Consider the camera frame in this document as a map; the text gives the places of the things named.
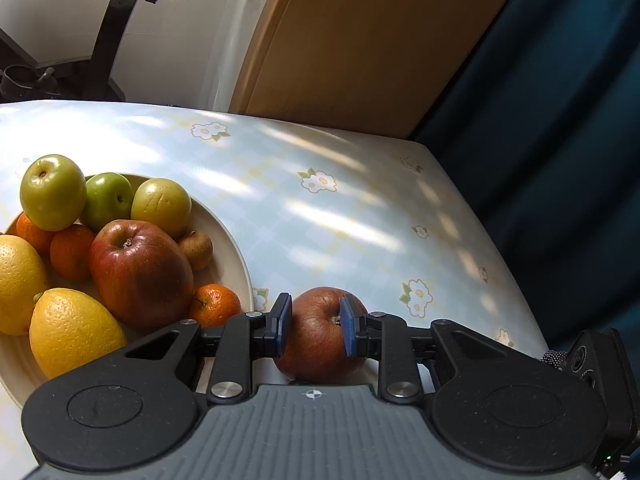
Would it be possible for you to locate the green apple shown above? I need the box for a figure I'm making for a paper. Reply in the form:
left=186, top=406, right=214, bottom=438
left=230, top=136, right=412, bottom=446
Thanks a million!
left=79, top=172, right=134, bottom=233

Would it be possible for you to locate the yellow-green apple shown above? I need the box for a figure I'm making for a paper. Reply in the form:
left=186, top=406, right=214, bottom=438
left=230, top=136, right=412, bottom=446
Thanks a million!
left=20, top=154, right=87, bottom=232
left=130, top=178, right=192, bottom=238

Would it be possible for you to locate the wooden wardrobe panel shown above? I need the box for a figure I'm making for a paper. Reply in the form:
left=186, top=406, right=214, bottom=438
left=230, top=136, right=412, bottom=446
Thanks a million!
left=230, top=0, right=506, bottom=138

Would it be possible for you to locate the beige round plate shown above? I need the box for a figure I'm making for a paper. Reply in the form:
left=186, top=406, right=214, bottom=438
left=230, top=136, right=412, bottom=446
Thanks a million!
left=1, top=174, right=254, bottom=410

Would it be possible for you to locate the dark teal curtain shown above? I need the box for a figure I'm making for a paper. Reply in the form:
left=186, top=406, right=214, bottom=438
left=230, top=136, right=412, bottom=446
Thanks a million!
left=411, top=0, right=639, bottom=356

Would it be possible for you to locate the large yellow orange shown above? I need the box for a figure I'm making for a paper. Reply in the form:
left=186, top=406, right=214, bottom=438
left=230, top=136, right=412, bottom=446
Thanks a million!
left=0, top=234, right=50, bottom=336

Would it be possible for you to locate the black exercise bike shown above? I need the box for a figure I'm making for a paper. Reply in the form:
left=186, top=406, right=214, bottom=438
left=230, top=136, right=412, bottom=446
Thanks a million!
left=1, top=0, right=158, bottom=102

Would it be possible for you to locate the small orange mandarin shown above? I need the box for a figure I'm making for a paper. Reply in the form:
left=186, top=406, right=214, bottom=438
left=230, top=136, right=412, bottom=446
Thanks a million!
left=15, top=212, right=55, bottom=259

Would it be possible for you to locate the yellow lemon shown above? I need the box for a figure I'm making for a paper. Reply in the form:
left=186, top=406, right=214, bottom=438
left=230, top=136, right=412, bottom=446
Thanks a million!
left=28, top=287, right=128, bottom=379

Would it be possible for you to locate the small brown-yellow fruit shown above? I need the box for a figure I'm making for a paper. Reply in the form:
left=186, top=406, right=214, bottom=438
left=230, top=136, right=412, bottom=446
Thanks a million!
left=178, top=231, right=214, bottom=271

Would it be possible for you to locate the dark red apple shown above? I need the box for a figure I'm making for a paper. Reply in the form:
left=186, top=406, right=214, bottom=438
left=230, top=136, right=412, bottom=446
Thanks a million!
left=89, top=220, right=194, bottom=333

